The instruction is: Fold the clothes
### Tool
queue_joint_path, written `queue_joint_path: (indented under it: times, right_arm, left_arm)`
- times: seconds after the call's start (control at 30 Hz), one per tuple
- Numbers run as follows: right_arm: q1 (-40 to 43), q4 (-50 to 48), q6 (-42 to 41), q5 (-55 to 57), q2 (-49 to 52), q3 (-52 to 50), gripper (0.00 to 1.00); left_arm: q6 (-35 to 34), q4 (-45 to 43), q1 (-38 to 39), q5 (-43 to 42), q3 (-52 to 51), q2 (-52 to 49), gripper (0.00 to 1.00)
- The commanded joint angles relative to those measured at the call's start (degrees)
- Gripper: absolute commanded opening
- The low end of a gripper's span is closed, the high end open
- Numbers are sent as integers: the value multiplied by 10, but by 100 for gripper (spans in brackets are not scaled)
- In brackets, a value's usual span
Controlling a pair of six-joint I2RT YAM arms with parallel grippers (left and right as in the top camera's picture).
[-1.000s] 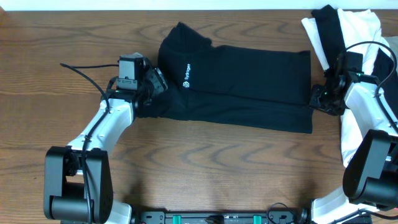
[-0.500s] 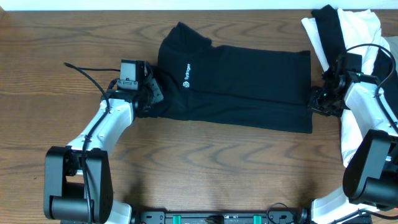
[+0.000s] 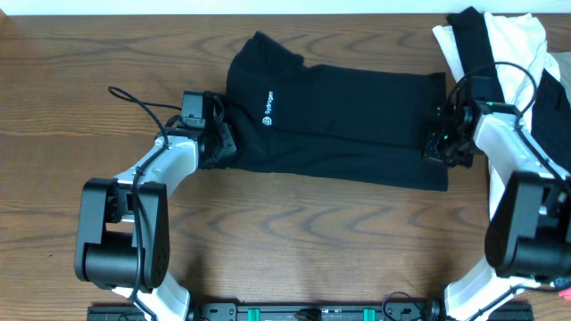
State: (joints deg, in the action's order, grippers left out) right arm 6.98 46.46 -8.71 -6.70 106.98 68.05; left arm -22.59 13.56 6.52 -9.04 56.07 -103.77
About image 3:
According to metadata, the black shirt in pile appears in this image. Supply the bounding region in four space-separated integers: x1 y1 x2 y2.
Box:
446 6 503 97

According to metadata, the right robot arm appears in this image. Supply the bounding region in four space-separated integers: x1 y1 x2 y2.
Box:
423 100 570 320

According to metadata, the grey garment in pile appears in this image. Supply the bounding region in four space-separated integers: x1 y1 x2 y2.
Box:
545 52 571 100

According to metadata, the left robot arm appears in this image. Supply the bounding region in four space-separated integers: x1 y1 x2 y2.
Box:
74 91 237 320

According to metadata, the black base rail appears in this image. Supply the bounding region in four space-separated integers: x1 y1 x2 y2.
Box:
87 296 535 321

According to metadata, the white shirt in pile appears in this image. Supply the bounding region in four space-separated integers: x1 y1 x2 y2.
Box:
431 12 561 219

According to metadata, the black Sydrogen t-shirt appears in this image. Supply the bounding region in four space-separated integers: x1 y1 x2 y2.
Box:
223 32 449 192

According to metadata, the red object at edge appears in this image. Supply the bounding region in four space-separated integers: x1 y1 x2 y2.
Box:
553 277 571 300

